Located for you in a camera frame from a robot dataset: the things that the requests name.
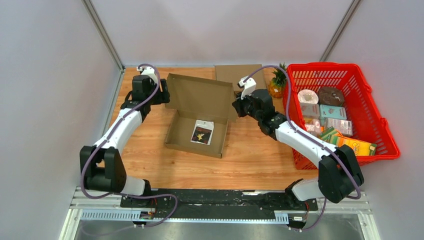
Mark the grey patterned carton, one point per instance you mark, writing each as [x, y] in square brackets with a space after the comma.
[345, 127]

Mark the pink grey small carton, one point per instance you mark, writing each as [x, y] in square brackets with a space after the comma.
[309, 110]

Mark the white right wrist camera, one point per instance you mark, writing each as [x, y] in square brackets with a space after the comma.
[248, 86]

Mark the brown chocolate donut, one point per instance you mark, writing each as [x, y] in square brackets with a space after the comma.
[330, 96]

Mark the small pineapple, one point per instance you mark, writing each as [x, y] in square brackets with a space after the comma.
[277, 84]

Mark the black star packet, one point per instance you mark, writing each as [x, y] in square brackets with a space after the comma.
[202, 132]

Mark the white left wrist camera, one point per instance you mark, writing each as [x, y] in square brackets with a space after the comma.
[150, 71]

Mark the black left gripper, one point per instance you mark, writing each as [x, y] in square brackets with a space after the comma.
[163, 97]

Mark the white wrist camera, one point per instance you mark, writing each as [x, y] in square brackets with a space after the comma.
[248, 86]
[150, 71]

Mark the green striped box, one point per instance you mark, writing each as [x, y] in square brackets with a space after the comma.
[328, 133]

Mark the yellow orange snack box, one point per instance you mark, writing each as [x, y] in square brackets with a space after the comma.
[359, 147]

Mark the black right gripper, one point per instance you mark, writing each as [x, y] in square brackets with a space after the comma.
[238, 103]

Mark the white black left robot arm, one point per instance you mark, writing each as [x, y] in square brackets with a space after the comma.
[102, 167]

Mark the red plastic basket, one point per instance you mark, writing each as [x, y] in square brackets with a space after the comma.
[367, 123]

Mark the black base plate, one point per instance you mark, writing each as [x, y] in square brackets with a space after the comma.
[208, 205]

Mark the teal small carton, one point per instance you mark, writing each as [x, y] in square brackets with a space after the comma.
[334, 112]

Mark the brown cardboard box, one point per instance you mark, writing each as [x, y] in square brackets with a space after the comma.
[234, 73]

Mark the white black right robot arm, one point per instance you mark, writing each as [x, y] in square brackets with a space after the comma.
[339, 173]

